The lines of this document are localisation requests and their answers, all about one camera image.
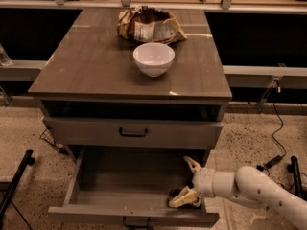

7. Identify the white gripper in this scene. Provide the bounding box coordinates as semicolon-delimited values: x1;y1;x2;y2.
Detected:
168;155;218;209

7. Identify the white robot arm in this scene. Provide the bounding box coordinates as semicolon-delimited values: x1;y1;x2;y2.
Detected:
169;156;307;230

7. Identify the open grey middle drawer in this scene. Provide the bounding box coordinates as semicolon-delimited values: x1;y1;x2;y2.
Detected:
48;147;219;227

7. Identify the closed grey upper drawer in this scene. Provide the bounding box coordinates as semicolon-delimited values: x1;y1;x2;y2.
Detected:
43;117;223;149

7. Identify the grey drawer cabinet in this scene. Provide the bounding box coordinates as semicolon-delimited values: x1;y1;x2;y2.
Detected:
28;7;233;165

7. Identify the black stand leg right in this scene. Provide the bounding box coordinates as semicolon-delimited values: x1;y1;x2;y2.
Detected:
287;156;307;201

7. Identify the black stand leg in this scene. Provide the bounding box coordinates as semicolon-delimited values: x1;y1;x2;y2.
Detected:
0;149;35;219
287;156;307;201

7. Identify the white ceramic bowl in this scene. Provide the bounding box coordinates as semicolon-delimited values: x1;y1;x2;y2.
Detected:
133;43;175;78

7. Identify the crumpled chip bag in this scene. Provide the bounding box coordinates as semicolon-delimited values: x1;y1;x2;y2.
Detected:
117;6;187;44

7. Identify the black stand leg left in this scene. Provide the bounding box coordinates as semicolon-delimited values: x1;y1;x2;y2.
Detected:
0;149;35;219

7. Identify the black middle drawer handle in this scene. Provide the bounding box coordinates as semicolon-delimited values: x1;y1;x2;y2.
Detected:
122;217;154;230

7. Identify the black drawer handle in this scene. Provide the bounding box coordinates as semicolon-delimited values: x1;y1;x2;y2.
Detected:
122;217;154;230
118;127;148;137

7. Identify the black power cable with adapter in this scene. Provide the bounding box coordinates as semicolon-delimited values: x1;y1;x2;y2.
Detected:
255;80;307;203

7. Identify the black upper drawer handle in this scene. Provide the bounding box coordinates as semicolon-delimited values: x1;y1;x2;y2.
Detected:
118;127;148;137

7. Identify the black wire basket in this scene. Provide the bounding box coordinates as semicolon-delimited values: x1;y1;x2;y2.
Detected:
39;128;68;155

